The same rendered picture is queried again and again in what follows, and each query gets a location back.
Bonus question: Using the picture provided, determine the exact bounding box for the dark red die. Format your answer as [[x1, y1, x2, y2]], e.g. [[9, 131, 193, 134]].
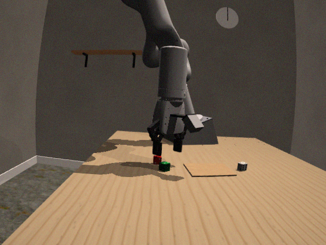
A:
[[153, 155, 162, 165]]

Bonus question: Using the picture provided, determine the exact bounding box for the tan textured mat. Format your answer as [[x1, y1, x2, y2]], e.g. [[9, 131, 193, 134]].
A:
[[184, 163, 237, 177]]

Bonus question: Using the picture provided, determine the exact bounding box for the green die with white pips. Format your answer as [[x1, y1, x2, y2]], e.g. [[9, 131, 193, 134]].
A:
[[159, 161, 171, 172]]

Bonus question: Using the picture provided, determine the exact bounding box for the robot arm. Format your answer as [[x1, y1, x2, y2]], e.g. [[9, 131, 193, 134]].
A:
[[121, 0, 204, 133]]

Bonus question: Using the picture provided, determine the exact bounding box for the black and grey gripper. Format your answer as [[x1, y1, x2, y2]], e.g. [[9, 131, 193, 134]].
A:
[[147, 98, 187, 156]]

